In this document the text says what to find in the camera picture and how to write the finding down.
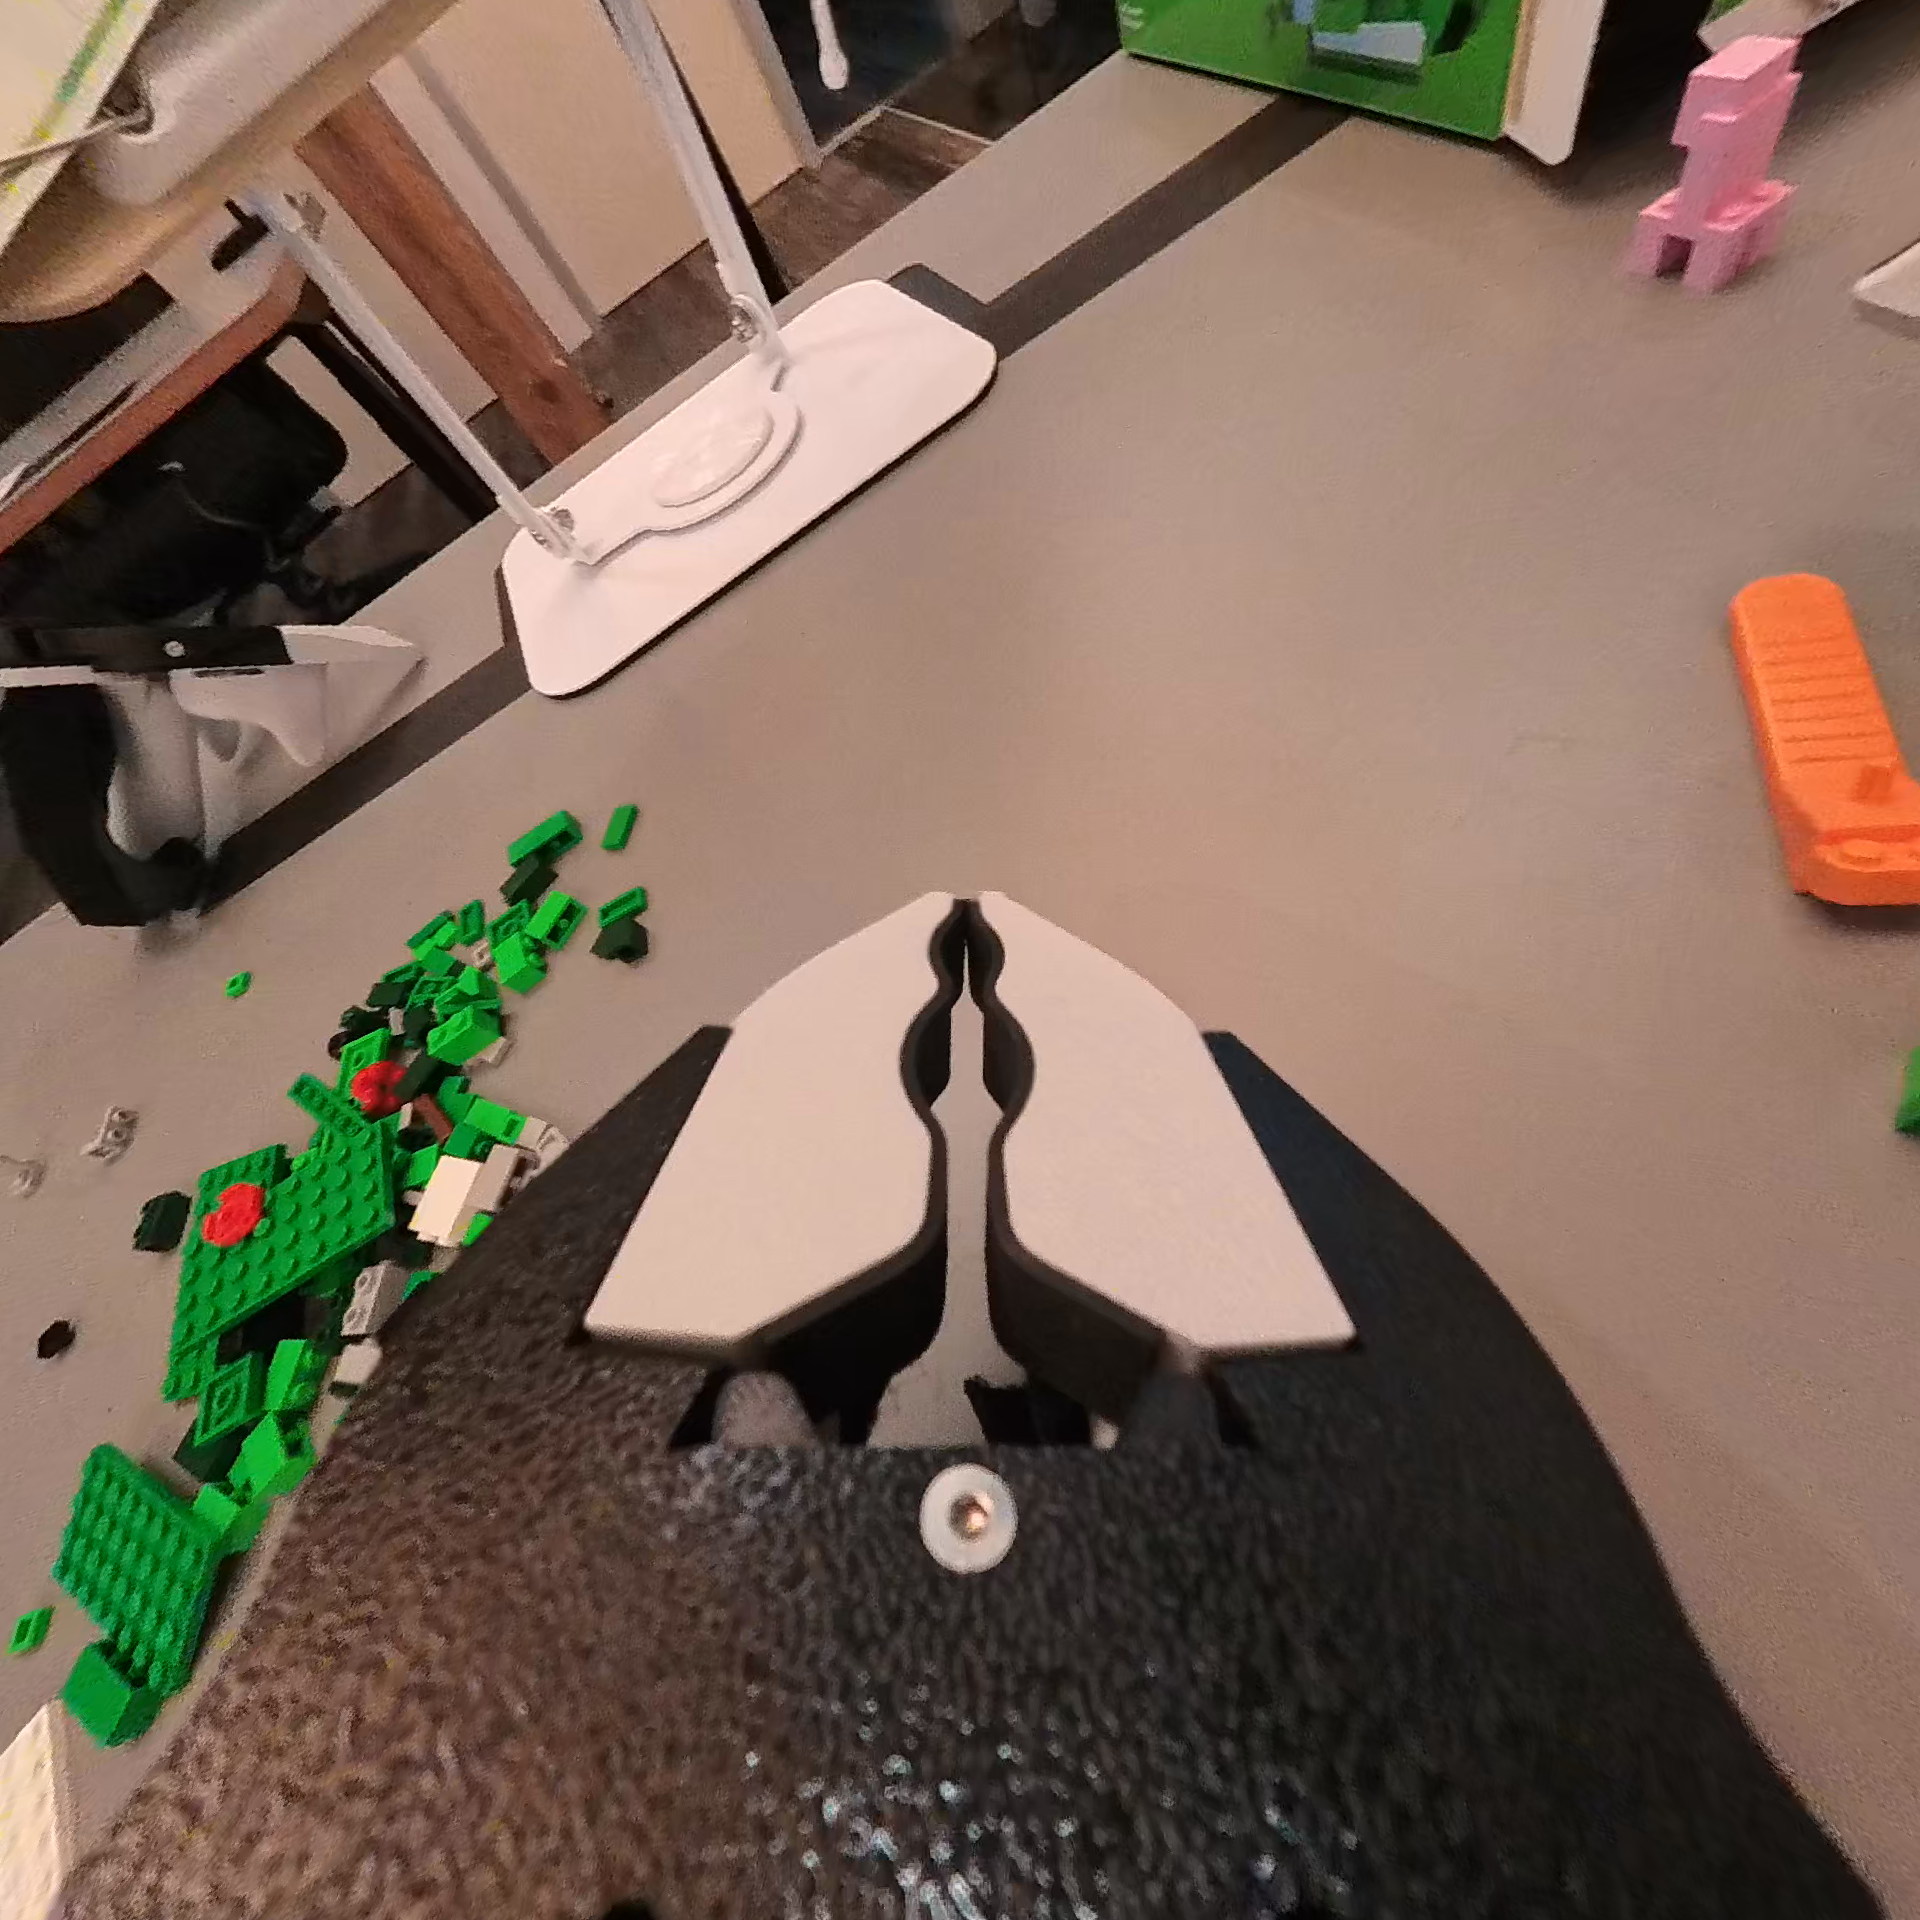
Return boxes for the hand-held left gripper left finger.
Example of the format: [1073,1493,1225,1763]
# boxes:
[579,891,968,1443]

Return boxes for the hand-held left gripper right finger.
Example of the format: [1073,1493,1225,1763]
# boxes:
[972,890,1361,1444]

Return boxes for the pile of green lego pieces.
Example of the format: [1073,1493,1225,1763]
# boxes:
[6,805,656,1748]

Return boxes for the green lego box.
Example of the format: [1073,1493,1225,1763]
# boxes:
[1118,0,1614,164]

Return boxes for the pink lego pig figure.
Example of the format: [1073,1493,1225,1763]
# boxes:
[1622,37,1800,294]

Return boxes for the white desk lamp base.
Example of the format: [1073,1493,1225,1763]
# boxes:
[81,0,999,699]

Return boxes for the orange brick separator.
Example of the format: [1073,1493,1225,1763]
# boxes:
[1728,573,1920,909]

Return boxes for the wooden table leg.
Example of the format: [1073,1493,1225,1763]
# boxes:
[296,90,608,467]

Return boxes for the white instruction booklet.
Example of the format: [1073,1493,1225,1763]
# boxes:
[0,1703,72,1920]

